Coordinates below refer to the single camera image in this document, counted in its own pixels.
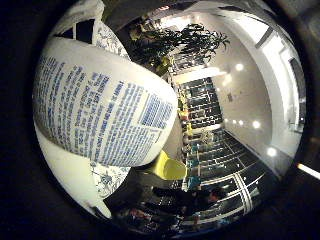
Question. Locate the green leafy plant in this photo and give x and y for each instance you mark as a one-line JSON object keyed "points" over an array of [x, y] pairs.
{"points": [[186, 40]]}

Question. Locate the yellow-green chair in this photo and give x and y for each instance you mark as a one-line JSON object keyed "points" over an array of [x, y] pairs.
{"points": [[166, 168]]}

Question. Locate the blue floral white tablecloth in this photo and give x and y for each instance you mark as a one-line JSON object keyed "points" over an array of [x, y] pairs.
{"points": [[108, 40]]}

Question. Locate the white spray bottle blue print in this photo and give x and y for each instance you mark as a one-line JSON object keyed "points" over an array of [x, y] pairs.
{"points": [[100, 110]]}

